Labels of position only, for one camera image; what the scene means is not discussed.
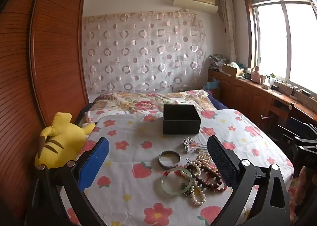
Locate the floral quilt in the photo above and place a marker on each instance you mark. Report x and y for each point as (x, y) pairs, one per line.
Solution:
(138, 103)

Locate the pale window curtain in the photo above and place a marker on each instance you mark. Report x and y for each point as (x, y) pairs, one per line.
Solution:
(229, 22)

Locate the black box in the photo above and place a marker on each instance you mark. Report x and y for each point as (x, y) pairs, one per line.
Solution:
(182, 119)

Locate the wooden cabinet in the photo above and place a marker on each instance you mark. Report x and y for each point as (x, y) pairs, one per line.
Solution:
(242, 94)

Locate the circle pattern wall curtain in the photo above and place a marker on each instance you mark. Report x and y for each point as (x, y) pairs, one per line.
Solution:
(143, 50)

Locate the window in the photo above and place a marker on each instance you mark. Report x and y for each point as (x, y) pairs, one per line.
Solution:
(272, 42)

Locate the dark blue blanket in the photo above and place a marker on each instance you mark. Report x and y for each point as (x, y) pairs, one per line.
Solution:
(216, 103)

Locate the wooden slatted wardrobe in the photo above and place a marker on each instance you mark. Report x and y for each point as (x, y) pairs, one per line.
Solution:
(57, 42)

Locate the cardboard box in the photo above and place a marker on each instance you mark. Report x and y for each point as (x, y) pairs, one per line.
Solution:
(231, 71)

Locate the green jade bangle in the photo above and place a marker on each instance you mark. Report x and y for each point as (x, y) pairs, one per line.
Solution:
(164, 186)

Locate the teal bag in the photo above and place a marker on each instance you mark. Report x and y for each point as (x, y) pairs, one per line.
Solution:
(212, 84)

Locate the silver bangle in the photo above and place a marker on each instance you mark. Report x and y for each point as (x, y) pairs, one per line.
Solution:
(161, 164)

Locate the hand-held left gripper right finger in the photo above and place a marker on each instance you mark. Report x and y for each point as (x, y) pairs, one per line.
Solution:
(223, 164)

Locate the green capped bottle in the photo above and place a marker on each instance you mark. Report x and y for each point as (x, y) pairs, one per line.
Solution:
(272, 80)

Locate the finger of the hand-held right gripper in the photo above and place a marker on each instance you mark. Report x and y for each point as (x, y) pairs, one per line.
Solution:
(301, 135)

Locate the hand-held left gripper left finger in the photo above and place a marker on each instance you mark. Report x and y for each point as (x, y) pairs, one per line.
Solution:
(95, 164)

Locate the white strawberry print sheet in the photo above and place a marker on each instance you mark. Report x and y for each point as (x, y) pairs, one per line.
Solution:
(138, 146)

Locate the wall socket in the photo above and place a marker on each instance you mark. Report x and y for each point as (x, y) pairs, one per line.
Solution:
(177, 89)

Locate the pink container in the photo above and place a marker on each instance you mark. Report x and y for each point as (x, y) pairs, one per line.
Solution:
(256, 76)

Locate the yellow plush toy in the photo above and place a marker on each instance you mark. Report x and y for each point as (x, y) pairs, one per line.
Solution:
(62, 139)

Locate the silver crown hairpin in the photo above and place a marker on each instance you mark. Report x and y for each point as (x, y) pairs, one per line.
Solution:
(188, 144)

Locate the stack of folded clothes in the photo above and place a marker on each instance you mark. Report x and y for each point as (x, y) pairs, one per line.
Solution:
(218, 61)

